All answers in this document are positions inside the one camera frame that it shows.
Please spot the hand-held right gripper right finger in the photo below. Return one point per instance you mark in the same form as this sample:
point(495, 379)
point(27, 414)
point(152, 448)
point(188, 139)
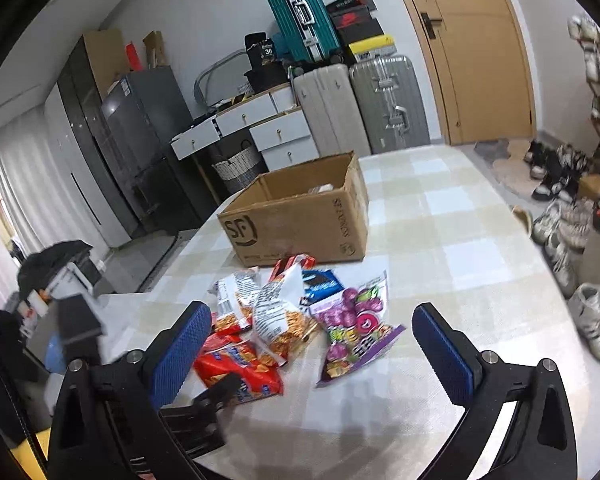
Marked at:
point(442, 355)

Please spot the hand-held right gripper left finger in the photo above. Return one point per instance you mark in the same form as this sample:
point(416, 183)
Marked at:
point(180, 355)

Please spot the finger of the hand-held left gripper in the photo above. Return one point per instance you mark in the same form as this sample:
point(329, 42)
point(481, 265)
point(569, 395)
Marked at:
point(217, 392)

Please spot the purple candy bag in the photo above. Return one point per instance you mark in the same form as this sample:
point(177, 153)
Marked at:
point(352, 330)

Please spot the blue cookie packet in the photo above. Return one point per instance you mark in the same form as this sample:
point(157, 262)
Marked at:
point(322, 285)

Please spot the red white snack packet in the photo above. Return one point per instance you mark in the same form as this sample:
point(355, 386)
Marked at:
point(300, 262)

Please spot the brown cardboard box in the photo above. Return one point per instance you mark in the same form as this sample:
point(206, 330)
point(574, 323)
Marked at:
point(290, 230)

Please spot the white stool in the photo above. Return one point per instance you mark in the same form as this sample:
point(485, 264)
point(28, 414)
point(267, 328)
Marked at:
point(75, 280)

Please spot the black cloth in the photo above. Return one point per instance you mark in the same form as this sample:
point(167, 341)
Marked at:
point(55, 260)

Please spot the white orange snack bag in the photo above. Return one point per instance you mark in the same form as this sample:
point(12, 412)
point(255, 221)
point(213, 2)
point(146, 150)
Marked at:
point(232, 305)

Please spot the dark bag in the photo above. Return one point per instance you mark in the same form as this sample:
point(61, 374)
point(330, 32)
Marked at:
point(0, 345)

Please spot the clear orange cracker bag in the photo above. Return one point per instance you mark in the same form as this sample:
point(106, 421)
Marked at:
point(280, 330)

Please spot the yellow shirt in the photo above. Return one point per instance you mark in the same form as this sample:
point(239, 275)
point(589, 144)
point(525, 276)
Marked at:
point(30, 452)

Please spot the checked tablecloth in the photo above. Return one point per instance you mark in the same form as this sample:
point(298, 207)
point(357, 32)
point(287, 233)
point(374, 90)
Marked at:
point(455, 210)

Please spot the white curtain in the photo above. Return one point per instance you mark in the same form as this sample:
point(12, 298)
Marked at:
point(20, 185)

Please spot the pile of shoes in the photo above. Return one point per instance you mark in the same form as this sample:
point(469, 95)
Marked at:
point(565, 220)

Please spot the wicker basket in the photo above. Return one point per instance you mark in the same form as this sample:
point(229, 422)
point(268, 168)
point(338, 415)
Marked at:
point(237, 170)

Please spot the grey beige rug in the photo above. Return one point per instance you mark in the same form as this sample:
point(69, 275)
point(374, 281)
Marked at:
point(512, 170)

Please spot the grey fridge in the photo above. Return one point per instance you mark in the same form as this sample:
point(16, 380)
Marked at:
point(145, 110)

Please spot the dark tall cabinet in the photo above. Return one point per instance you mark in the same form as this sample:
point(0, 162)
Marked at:
point(85, 95)

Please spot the white drawer desk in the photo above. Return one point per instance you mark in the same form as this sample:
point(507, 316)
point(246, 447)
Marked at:
point(280, 132)

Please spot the silver suitcase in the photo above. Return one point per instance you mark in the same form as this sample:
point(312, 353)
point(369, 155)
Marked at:
point(387, 100)

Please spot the red paper bag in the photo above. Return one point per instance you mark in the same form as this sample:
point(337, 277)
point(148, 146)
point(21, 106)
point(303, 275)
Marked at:
point(133, 57)

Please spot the oval mirror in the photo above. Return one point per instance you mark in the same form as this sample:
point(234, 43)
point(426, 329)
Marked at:
point(200, 80)

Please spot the beige suitcase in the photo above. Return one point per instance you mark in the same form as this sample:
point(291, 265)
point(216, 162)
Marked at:
point(330, 110)

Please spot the wooden door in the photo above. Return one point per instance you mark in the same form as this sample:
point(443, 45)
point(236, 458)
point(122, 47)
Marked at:
point(480, 85)

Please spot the small open cardboard box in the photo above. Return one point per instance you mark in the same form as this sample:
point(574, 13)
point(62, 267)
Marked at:
point(154, 50)

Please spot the flat black box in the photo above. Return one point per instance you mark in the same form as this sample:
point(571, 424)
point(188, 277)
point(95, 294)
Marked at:
point(265, 79)

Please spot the yellow shoe box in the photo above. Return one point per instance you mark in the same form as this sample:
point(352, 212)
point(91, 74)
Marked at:
point(372, 50)

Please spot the black box white label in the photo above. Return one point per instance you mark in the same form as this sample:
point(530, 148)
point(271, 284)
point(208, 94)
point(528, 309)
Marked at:
point(260, 50)

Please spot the plain black shoe box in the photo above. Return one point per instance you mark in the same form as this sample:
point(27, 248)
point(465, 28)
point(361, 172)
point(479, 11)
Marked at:
point(360, 34)

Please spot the black shoe box red logo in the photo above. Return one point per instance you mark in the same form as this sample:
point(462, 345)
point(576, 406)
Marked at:
point(352, 20)

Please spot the teal suitcase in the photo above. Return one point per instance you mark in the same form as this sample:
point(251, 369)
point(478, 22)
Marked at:
point(300, 15)

